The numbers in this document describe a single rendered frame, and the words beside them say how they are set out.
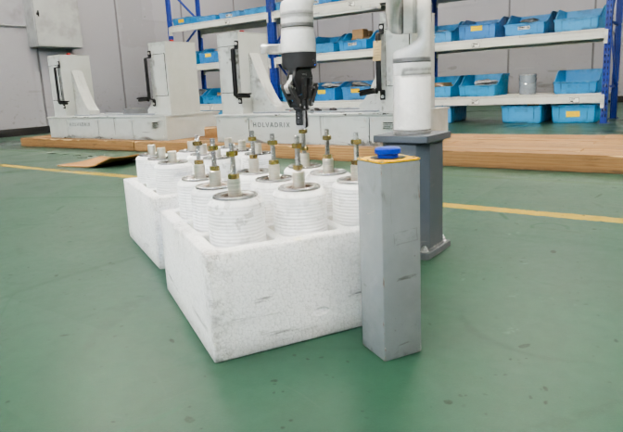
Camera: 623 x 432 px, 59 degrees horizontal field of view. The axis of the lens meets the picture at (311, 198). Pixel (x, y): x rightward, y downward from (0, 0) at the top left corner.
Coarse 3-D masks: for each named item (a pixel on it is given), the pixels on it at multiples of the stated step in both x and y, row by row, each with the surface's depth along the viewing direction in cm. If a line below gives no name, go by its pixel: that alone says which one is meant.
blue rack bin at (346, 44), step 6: (378, 30) 610; (348, 36) 628; (372, 36) 600; (342, 42) 609; (348, 42) 606; (354, 42) 601; (360, 42) 597; (366, 42) 594; (372, 42) 603; (342, 48) 612; (348, 48) 608; (354, 48) 603; (360, 48) 600; (366, 48) 596
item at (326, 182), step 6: (342, 174) 111; (348, 174) 112; (306, 180) 112; (312, 180) 110; (318, 180) 109; (324, 180) 109; (330, 180) 109; (336, 180) 109; (324, 186) 109; (330, 186) 109; (330, 192) 109; (330, 198) 110; (330, 204) 110; (330, 210) 110
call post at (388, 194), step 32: (416, 160) 83; (384, 192) 81; (416, 192) 84; (384, 224) 82; (416, 224) 85; (384, 256) 83; (416, 256) 86; (384, 288) 84; (416, 288) 87; (384, 320) 85; (416, 320) 88; (384, 352) 86
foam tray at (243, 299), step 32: (160, 224) 120; (192, 224) 108; (192, 256) 94; (224, 256) 86; (256, 256) 88; (288, 256) 91; (320, 256) 93; (352, 256) 96; (192, 288) 97; (224, 288) 87; (256, 288) 89; (288, 288) 92; (320, 288) 94; (352, 288) 97; (192, 320) 101; (224, 320) 88; (256, 320) 90; (288, 320) 93; (320, 320) 95; (352, 320) 98; (224, 352) 89; (256, 352) 91
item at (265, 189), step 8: (256, 184) 106; (264, 184) 105; (272, 184) 104; (280, 184) 104; (264, 192) 105; (272, 192) 104; (264, 200) 105; (272, 200) 105; (264, 208) 105; (272, 208) 105; (272, 216) 105
